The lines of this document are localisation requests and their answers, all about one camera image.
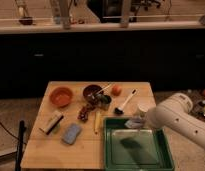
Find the wooden block eraser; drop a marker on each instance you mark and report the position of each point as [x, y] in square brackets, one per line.
[51, 123]

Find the white cup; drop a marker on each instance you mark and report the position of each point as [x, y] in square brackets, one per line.
[142, 110]

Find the blue sponge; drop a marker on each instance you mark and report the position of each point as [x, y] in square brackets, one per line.
[71, 133]

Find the black pole stand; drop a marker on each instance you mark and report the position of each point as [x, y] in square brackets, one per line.
[20, 143]

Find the dark metal tin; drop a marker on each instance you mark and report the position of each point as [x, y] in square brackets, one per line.
[104, 102]

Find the green plastic tray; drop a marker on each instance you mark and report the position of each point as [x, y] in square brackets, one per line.
[127, 149]

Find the wooden-handled spoon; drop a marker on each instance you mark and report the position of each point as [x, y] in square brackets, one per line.
[104, 88]

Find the orange fruit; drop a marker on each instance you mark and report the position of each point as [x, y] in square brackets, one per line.
[116, 90]

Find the orange bowl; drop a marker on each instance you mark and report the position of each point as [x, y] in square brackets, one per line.
[61, 96]

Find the dark red background bowl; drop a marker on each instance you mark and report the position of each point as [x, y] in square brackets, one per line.
[26, 20]

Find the dark brown bowl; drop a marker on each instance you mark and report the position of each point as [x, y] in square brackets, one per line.
[90, 89]

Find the brown-red toy pieces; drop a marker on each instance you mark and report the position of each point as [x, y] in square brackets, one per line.
[84, 112]

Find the grey-blue towel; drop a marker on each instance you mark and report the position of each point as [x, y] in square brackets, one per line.
[135, 123]

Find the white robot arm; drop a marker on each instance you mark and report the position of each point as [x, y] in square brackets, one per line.
[173, 112]

